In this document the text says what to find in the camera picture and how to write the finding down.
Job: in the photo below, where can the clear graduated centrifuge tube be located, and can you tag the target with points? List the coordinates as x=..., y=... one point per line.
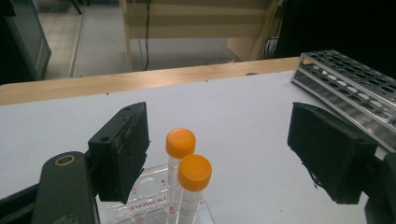
x=194, y=172
x=180, y=143

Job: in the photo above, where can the clear acrylic tube rack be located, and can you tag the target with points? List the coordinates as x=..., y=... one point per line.
x=149, y=196

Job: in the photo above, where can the metal test tube rack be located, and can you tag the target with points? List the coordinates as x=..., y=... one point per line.
x=351, y=84

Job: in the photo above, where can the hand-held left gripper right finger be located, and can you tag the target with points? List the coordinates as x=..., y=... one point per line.
x=330, y=152

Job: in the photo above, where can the beige wooden desk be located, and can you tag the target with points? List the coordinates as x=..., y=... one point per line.
x=199, y=21

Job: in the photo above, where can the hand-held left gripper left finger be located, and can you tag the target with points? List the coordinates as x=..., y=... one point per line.
x=120, y=152

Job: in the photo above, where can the dark glass-door cabinet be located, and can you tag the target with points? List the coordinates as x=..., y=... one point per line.
x=28, y=40

